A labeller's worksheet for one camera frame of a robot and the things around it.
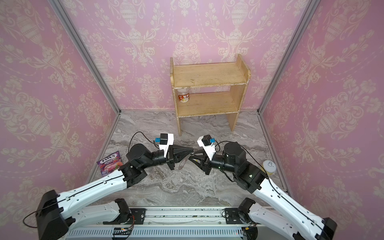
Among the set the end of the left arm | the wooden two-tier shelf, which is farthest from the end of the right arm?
the wooden two-tier shelf

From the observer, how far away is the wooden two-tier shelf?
2.53 ft

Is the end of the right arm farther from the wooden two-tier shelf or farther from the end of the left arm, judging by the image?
the wooden two-tier shelf
